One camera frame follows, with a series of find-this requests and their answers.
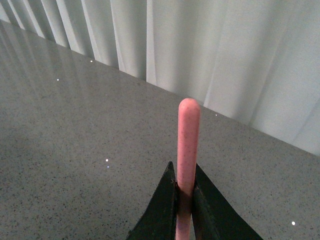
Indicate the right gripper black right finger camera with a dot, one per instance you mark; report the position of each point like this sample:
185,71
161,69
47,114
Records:
213,217

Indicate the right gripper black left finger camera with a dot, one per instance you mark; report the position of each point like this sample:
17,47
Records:
159,220

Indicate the pink chopstick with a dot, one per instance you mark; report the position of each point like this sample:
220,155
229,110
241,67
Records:
187,143

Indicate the white pleated curtain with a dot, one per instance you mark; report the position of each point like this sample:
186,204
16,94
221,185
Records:
255,61

